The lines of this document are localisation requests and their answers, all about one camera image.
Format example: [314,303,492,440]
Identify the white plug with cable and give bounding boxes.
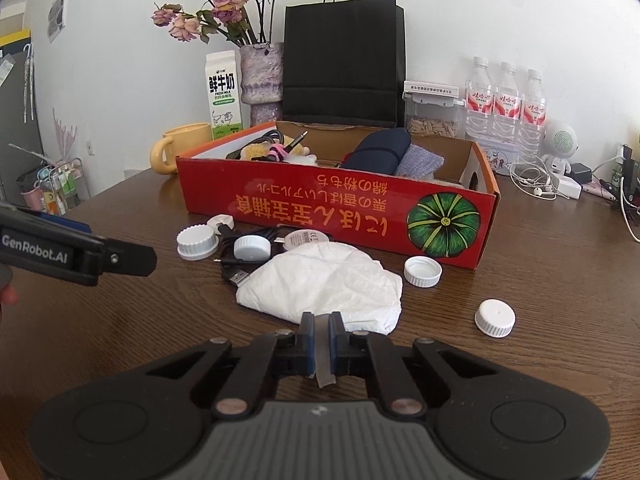
[617,145,640,243]

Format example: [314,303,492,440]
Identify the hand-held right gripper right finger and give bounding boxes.
[329,311,501,418]

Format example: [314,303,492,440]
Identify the purple textured vase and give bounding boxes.
[239,42,285,128]

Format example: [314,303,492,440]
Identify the navy fabric pouch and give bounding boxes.
[342,128,413,177]

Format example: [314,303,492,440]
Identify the grey refrigerator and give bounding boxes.
[0,45,46,211]

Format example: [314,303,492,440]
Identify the clear seed container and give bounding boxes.
[404,92,463,139]

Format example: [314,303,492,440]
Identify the white charger block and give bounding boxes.
[555,175,583,200]

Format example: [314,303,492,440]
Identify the white round speaker figure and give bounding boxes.
[542,120,581,173]

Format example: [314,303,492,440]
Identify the black charging cable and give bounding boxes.
[227,129,311,161]

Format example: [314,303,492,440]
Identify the yellow white plush toy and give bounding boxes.
[239,142,317,166]

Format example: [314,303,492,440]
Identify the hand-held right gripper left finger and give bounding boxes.
[145,311,318,418]

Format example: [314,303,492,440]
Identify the red cardboard box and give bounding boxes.
[175,120,501,272]

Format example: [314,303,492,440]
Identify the wall notice sheet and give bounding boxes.
[47,0,68,43]

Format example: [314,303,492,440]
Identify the black paper bag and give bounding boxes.
[282,0,407,128]

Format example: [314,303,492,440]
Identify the white milk carton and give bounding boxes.
[205,51,246,141]

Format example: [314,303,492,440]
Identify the white earphones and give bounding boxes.
[509,155,558,198]

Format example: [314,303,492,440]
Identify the white ribbed bottle cap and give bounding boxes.
[176,226,219,261]
[403,256,443,288]
[474,299,516,338]

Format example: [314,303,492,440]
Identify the flat white red box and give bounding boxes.
[403,80,461,96]

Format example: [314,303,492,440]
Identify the clear water bottle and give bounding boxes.
[492,61,521,143]
[517,69,547,158]
[465,56,496,141]

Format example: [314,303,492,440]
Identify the wire storage rack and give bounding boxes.
[17,157,83,213]

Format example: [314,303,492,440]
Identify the purple drawstring pouch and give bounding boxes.
[393,145,445,179]

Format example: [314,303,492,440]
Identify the yellow mug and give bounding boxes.
[151,122,213,175]

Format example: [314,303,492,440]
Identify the small green label bottle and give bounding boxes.
[612,157,640,196]

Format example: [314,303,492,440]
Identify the printed tin box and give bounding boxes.
[482,140,518,173]

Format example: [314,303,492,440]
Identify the black usb cable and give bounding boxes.
[212,225,291,288]

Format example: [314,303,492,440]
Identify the white tissue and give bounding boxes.
[235,241,404,336]

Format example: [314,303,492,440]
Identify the white round labelled adapter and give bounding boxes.
[280,228,331,253]

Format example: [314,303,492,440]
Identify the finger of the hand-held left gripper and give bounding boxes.
[101,240,157,277]
[0,201,94,235]

